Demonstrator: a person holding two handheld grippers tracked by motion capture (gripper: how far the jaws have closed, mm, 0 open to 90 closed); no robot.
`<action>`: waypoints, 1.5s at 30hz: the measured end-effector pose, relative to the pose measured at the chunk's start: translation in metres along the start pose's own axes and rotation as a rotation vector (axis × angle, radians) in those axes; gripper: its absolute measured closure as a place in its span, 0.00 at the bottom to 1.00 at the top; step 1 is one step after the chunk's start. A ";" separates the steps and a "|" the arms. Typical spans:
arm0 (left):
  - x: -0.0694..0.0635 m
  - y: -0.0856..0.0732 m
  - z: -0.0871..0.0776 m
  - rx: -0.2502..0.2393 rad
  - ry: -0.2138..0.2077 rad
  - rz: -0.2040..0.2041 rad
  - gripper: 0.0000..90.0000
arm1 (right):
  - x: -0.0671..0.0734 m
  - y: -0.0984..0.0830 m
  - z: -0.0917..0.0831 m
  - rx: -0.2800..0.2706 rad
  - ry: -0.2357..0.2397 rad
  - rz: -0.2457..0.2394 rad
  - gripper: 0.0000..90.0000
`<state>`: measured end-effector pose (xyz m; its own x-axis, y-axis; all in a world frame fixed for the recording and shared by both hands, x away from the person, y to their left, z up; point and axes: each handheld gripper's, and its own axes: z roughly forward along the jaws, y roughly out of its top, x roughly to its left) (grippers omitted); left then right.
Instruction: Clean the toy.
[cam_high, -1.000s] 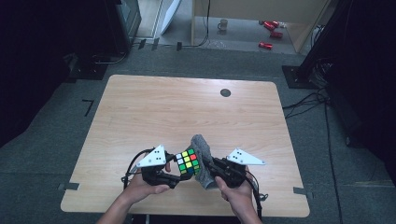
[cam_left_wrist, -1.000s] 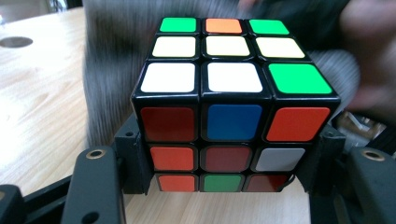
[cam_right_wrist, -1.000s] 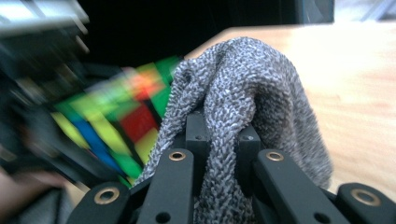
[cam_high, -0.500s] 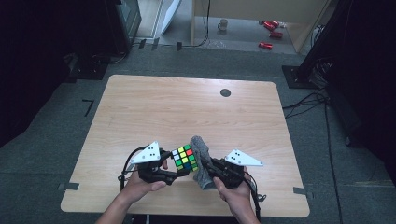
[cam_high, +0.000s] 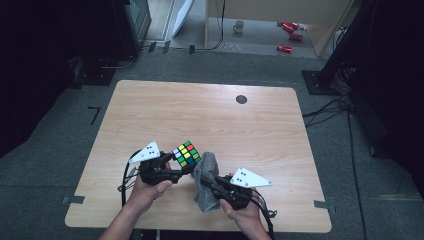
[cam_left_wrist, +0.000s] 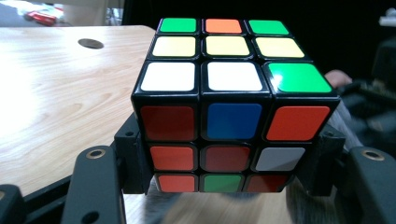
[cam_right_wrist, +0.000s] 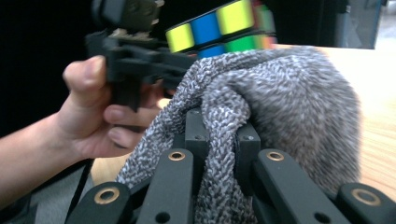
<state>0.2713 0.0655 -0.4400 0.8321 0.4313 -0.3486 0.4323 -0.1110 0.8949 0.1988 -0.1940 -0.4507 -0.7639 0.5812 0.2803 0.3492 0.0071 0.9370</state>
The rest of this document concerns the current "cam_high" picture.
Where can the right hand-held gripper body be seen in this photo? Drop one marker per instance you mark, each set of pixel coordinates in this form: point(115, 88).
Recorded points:
point(238, 196)

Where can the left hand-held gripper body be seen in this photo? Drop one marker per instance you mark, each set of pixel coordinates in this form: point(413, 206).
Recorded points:
point(150, 173)

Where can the grey cloth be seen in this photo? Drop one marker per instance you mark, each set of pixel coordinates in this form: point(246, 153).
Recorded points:
point(206, 166)

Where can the multicoloured puzzle cube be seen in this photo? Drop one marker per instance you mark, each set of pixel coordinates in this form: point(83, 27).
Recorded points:
point(186, 154)

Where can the person's left hand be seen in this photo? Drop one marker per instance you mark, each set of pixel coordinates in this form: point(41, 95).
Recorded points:
point(145, 196)

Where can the person's right hand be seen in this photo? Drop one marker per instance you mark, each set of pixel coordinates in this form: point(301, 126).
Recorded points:
point(248, 218)

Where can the grey tape piece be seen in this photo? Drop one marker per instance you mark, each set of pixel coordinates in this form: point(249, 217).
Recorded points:
point(73, 200)
point(324, 205)

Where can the dark round table grommet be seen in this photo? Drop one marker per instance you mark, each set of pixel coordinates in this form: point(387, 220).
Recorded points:
point(241, 99)

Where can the black stand base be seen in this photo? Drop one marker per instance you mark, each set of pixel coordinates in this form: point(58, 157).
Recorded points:
point(95, 75)
point(316, 81)

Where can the black tape strip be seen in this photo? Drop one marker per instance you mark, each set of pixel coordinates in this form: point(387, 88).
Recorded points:
point(166, 46)
point(191, 49)
point(152, 47)

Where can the white leaning board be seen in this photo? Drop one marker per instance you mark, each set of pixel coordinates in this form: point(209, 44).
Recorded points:
point(182, 15)

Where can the grey mug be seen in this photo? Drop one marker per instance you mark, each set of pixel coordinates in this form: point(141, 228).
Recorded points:
point(238, 26)

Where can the red can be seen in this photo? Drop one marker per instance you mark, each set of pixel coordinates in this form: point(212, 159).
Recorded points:
point(284, 49)
point(295, 25)
point(296, 37)
point(287, 28)

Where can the black curtain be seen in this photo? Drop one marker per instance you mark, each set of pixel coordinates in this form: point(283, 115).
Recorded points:
point(393, 83)
point(40, 66)

